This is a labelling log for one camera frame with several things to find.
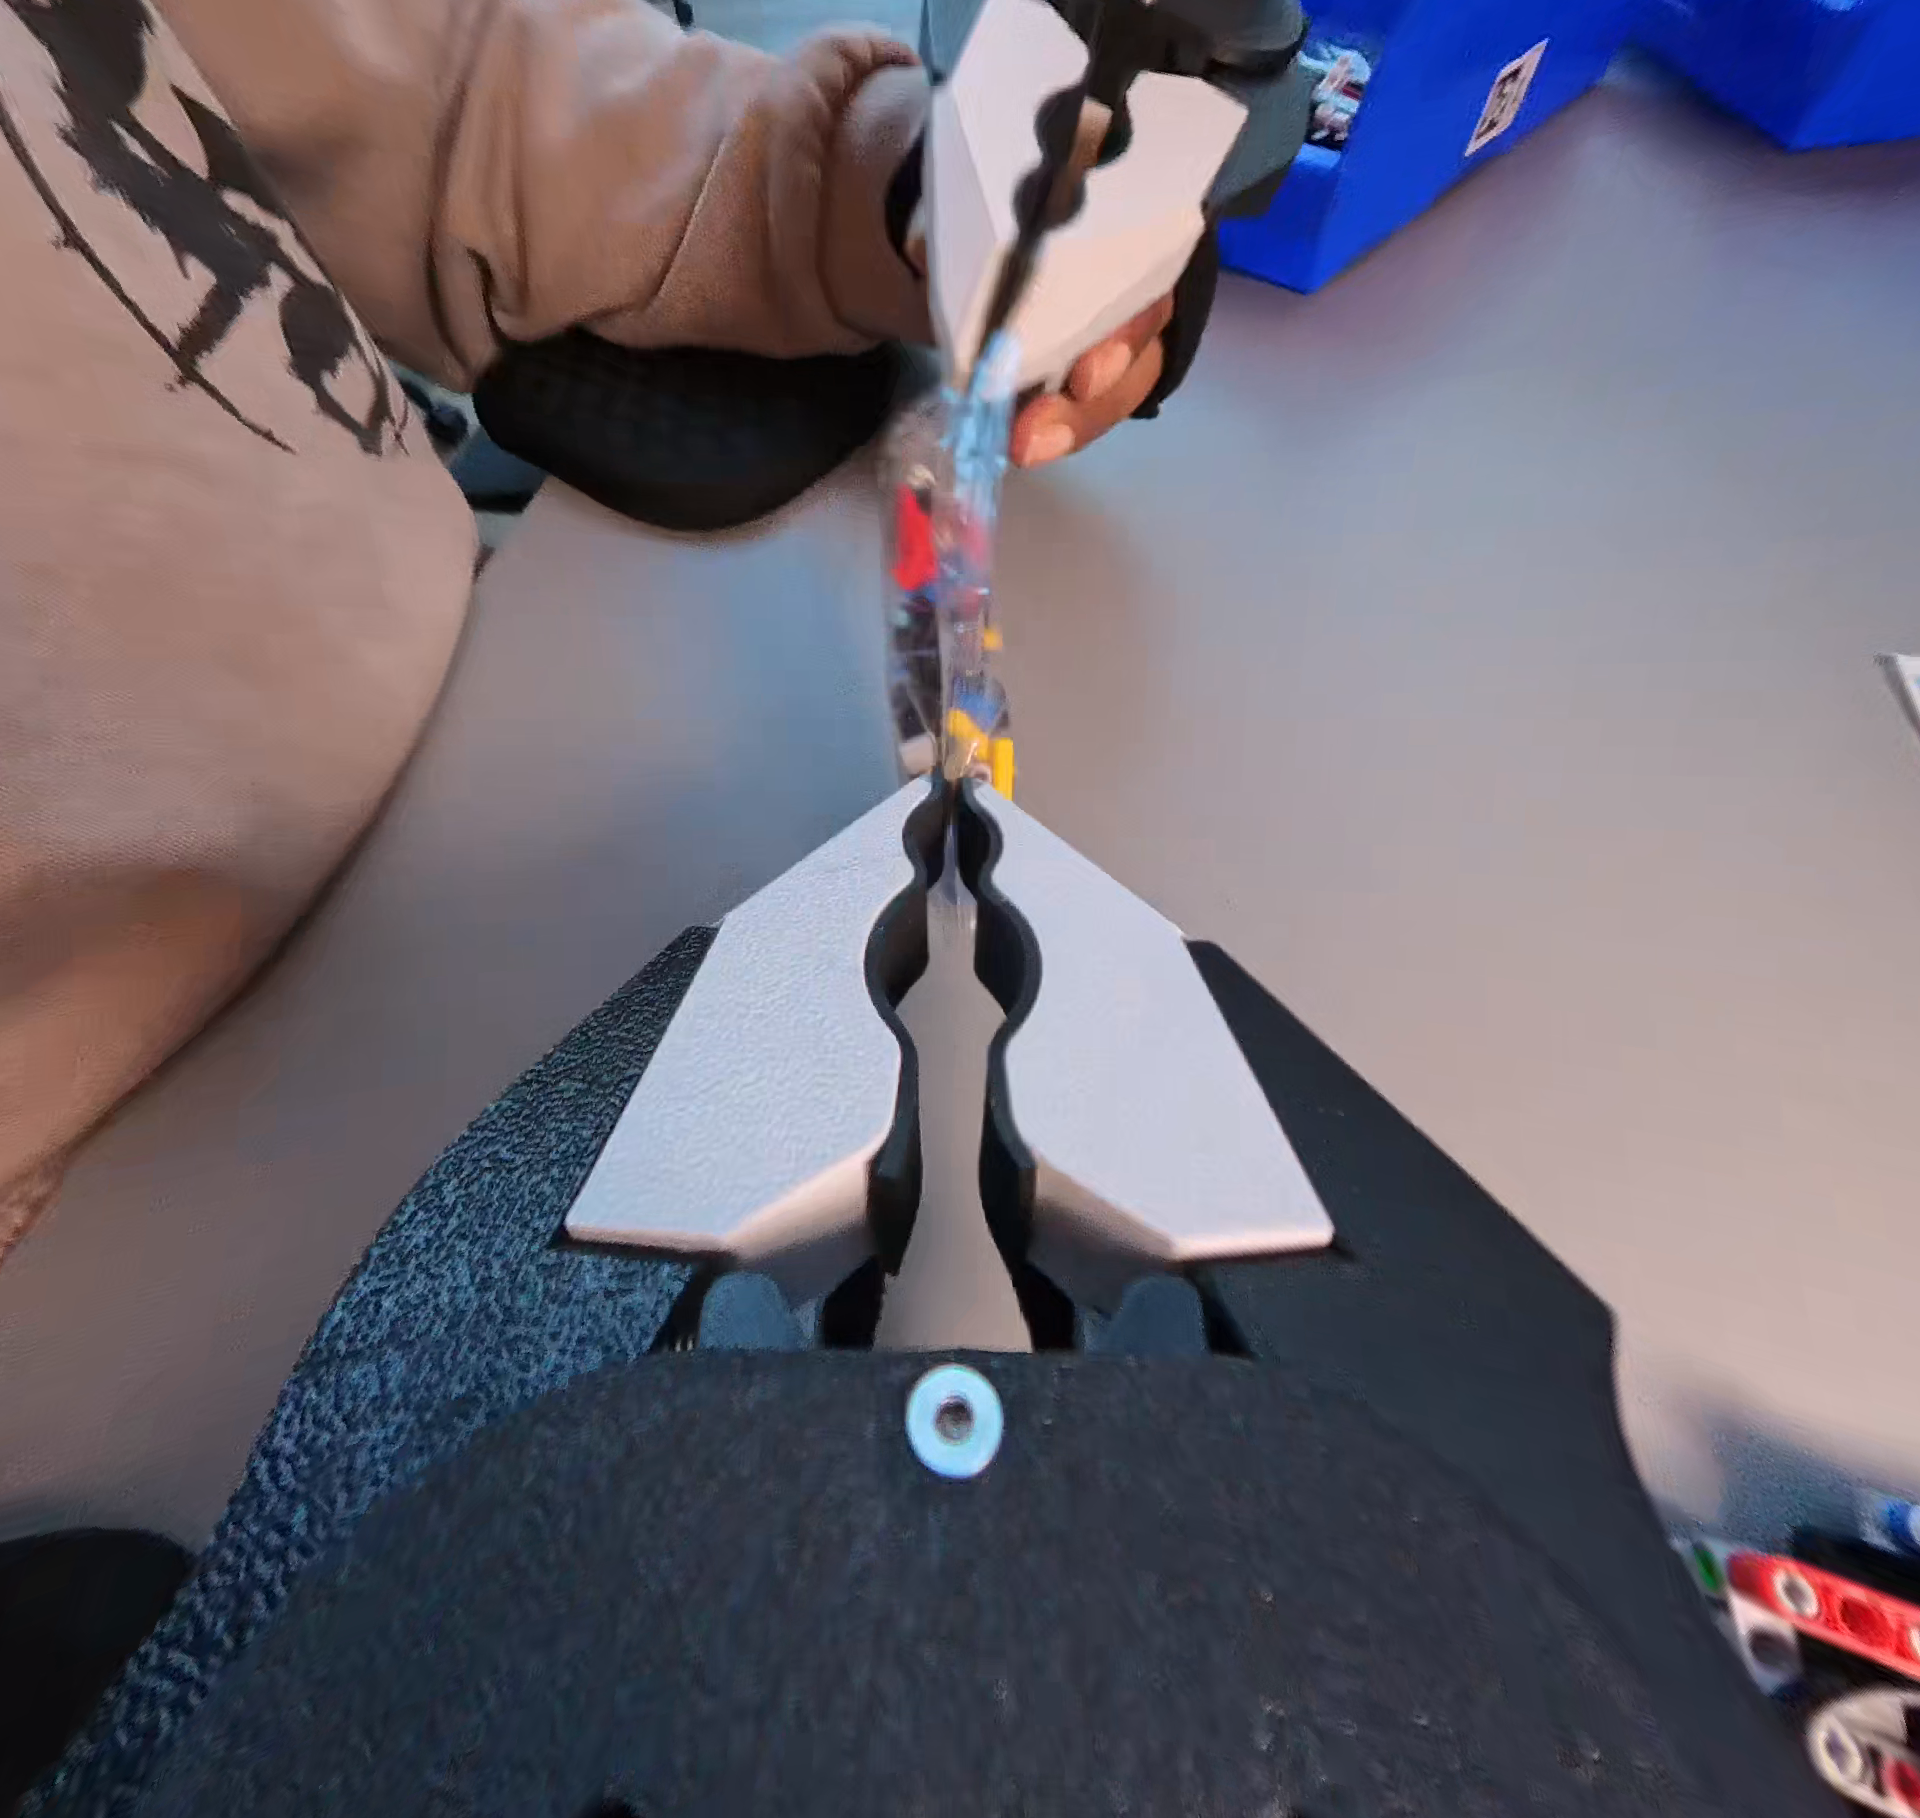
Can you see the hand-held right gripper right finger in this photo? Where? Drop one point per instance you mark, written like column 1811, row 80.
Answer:
column 1171, row 1098

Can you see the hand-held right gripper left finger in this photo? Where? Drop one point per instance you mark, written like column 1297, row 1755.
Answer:
column 735, row 1098

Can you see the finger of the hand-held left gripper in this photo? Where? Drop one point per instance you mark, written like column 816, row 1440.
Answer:
column 1153, row 197
column 974, row 154

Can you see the blue bin with white tag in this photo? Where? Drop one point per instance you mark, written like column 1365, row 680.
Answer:
column 1423, row 92

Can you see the small bag of lego pins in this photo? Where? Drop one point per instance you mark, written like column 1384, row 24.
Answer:
column 952, row 588

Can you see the lego car chassis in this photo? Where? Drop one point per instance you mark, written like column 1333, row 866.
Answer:
column 1831, row 1624

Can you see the person's left hand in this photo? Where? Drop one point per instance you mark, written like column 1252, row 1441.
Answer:
column 1095, row 392

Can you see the large blue plastic bin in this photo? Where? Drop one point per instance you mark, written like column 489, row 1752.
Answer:
column 1831, row 63

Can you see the holographic sticker sheet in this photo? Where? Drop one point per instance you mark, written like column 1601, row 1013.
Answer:
column 1906, row 686

